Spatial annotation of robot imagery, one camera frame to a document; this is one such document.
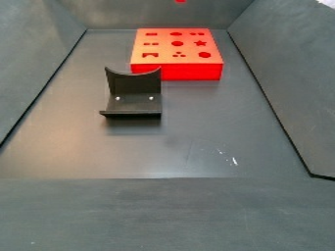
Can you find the red shape sorter box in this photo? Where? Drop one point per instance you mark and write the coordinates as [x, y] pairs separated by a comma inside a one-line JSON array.
[[183, 51]]

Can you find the black curved holder stand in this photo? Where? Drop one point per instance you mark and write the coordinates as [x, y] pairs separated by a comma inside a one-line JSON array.
[[135, 94]]

